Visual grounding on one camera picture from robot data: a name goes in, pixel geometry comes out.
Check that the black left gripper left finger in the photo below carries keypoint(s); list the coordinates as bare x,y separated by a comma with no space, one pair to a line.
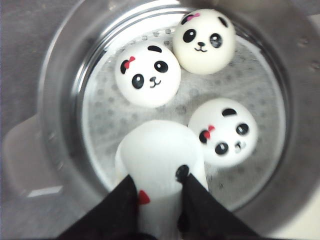
115,218

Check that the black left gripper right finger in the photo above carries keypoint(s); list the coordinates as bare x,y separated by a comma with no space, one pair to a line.
204,218

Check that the white panda bun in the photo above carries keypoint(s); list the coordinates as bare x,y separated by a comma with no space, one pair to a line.
147,74
226,130
156,155

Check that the cream panda bun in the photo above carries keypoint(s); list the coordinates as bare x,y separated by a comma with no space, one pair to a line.
204,41

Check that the stainless steel steamer pot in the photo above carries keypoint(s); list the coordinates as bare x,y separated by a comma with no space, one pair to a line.
45,158

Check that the white perforated steamer liner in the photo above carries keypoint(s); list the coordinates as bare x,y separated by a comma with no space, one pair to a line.
107,116

